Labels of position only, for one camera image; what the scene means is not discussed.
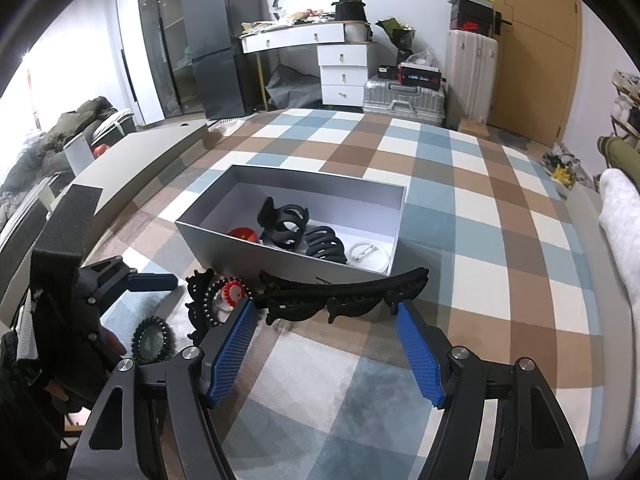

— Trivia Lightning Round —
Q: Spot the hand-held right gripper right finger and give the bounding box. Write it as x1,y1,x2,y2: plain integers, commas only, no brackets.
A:
395,300,592,480

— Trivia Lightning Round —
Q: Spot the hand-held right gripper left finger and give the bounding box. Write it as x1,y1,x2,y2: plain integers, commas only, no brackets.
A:
67,299,261,480

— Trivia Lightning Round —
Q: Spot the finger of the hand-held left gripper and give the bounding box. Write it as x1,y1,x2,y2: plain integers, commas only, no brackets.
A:
82,256,179,306

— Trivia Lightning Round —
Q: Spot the long black hair clip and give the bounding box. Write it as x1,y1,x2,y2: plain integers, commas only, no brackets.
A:
184,268,218,343
254,266,431,328

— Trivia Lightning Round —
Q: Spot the silver cardboard box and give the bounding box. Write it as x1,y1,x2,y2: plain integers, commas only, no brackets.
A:
175,164,407,286

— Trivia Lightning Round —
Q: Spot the red round badge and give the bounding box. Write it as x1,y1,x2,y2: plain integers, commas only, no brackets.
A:
226,227,261,245

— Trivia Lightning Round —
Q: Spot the white round badge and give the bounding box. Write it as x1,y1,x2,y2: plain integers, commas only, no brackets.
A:
347,242,391,274

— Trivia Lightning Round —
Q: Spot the black claw hair clip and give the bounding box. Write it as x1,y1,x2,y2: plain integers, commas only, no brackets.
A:
256,196,310,252

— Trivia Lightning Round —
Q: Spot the person's left forearm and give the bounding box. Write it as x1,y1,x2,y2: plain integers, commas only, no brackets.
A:
0,330,68,480

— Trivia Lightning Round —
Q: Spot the person's left hand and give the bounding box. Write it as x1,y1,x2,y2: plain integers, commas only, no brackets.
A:
97,326,128,360

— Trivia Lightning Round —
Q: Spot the white paper bag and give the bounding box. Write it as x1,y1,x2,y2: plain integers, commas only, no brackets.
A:
62,132,96,174

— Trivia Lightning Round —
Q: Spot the checked bed sheet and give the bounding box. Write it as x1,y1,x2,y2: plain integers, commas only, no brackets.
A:
80,107,626,480

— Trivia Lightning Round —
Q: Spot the dark padded jacket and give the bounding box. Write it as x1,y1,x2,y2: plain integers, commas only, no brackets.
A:
0,96,136,221

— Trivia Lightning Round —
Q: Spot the small cardboard box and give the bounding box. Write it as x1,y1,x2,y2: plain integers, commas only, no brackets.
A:
459,117,492,140

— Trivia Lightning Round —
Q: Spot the white fleece blanket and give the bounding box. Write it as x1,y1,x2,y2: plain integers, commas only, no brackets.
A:
598,167,640,336

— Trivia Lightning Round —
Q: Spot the small floor clutter pile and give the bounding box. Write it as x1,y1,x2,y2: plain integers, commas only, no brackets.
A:
542,142,583,189

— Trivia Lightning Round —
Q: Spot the dark cloth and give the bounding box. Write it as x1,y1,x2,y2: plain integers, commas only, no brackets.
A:
265,63,323,111

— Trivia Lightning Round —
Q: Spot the glass door cabinet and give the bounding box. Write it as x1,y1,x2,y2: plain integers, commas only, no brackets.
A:
135,0,206,116

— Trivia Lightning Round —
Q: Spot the silver suitcase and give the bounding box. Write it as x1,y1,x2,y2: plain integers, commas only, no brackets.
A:
362,76,447,126

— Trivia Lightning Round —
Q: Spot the dark grey fridge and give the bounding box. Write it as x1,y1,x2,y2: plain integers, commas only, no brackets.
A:
180,0,271,121

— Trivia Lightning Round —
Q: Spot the black box with red label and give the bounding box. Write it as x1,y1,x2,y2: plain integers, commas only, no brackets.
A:
398,63,443,88

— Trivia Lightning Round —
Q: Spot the white suitcase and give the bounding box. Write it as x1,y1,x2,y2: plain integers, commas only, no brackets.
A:
445,29,499,131

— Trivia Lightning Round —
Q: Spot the green rolled blanket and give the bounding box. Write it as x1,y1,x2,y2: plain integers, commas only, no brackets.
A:
597,135,640,186

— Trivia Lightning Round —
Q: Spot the white dressing table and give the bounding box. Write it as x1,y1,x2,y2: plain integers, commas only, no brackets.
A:
239,22,378,108

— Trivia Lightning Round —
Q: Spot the pile of table clutter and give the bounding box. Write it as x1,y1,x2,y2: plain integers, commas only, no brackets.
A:
241,7,346,37

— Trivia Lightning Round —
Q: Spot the oval mirror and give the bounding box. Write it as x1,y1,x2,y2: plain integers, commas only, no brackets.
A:
271,0,338,21

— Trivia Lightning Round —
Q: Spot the shoe rack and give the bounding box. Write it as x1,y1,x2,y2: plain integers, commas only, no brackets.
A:
607,70,640,142

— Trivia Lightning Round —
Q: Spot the white ribbed bin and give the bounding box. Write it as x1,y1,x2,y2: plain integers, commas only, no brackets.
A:
344,20,373,43

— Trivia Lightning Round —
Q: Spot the wooden door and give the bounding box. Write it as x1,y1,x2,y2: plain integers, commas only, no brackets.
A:
482,0,583,148

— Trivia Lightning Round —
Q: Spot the group of sneakers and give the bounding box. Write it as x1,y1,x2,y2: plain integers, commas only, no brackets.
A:
612,71,640,131

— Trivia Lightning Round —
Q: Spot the black bag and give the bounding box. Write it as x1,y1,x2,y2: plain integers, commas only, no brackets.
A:
332,0,371,23

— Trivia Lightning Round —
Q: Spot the black shoe box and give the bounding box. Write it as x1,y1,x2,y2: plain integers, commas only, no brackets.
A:
448,0,496,32

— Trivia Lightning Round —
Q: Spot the black beaded bracelet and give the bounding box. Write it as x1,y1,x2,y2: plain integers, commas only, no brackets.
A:
200,277,251,329

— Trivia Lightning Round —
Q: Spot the black spiral hair tie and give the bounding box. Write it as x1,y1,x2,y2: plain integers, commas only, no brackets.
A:
131,316,176,364

